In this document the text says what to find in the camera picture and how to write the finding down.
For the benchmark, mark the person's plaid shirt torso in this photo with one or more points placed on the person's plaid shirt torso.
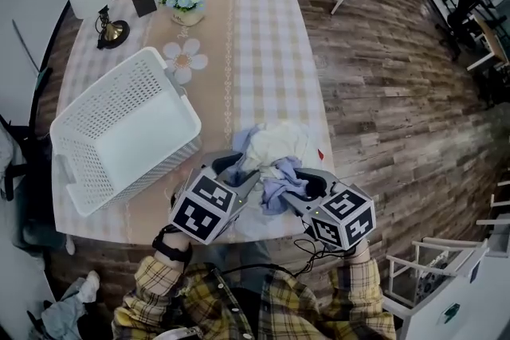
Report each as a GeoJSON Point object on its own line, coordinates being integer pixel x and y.
{"type": "Point", "coordinates": [287, 310]}

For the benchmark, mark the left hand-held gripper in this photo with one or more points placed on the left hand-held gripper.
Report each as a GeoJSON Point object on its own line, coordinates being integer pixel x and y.
{"type": "Point", "coordinates": [203, 211]}

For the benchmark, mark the cream clothes garment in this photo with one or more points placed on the cream clothes garment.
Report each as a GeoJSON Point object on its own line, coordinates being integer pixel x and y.
{"type": "Point", "coordinates": [279, 143]}

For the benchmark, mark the white wooden armchair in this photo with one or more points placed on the white wooden armchair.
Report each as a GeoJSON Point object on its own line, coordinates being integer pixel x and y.
{"type": "Point", "coordinates": [438, 247]}

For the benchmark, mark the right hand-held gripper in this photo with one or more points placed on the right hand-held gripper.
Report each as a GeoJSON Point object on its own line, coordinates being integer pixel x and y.
{"type": "Point", "coordinates": [342, 219]}

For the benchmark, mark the white plastic laundry basket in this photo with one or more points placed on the white plastic laundry basket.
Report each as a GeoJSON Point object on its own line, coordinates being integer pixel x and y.
{"type": "Point", "coordinates": [119, 91]}

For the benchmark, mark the green floor mop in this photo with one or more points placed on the green floor mop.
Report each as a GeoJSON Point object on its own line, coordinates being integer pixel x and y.
{"type": "Point", "coordinates": [41, 79]}

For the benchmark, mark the person's right forearm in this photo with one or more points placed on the person's right forearm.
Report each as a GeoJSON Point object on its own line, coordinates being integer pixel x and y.
{"type": "Point", "coordinates": [358, 274]}

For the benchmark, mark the black wristband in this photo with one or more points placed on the black wristband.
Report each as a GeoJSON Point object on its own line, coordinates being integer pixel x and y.
{"type": "Point", "coordinates": [171, 251]}

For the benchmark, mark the lavender clothes garment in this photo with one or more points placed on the lavender clothes garment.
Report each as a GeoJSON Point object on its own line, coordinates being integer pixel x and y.
{"type": "Point", "coordinates": [279, 187]}

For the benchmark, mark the person's legs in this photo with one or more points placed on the person's legs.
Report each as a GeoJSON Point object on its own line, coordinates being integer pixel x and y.
{"type": "Point", "coordinates": [247, 255]}

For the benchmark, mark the blue flower pot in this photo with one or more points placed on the blue flower pot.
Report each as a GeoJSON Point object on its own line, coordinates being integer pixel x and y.
{"type": "Point", "coordinates": [183, 0]}

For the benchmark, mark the white body-worn device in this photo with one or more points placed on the white body-worn device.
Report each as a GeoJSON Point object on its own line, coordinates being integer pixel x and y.
{"type": "Point", "coordinates": [179, 333]}

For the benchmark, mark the person's left forearm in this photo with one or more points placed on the person's left forearm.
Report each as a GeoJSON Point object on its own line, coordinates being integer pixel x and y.
{"type": "Point", "coordinates": [159, 270]}

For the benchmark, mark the black office chair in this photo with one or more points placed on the black office chair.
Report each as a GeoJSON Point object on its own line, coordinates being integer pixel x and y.
{"type": "Point", "coordinates": [36, 211]}

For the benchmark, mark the beige checkered tablecloth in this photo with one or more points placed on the beige checkered tablecloth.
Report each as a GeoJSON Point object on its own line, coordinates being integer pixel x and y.
{"type": "Point", "coordinates": [271, 51]}

